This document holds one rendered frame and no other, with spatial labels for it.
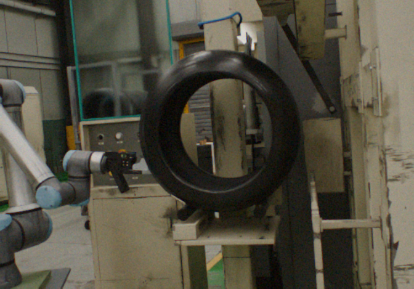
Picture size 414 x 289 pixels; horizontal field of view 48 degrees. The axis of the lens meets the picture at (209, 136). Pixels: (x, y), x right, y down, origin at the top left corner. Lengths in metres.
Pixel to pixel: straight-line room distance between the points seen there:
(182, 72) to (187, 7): 10.37
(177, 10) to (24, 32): 3.88
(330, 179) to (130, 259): 1.23
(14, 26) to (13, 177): 10.58
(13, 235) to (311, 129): 1.28
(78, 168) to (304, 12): 1.04
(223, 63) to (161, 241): 1.23
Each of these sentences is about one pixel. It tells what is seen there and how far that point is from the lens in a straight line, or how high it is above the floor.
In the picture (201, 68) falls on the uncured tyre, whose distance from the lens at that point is 1.66.
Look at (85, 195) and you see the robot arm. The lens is 1.96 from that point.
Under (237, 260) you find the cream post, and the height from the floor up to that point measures 0.61.
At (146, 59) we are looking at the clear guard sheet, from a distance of 2.53.
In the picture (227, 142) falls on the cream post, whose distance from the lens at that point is 2.03.
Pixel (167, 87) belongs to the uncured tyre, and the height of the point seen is 1.37.
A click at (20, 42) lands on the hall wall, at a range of 12.68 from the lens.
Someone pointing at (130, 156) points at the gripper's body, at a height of 1.12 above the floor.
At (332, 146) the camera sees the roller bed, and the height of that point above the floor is 1.09.
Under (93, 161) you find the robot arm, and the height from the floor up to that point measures 1.11.
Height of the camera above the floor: 1.26
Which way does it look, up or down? 3 degrees down
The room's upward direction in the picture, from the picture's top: 5 degrees counter-clockwise
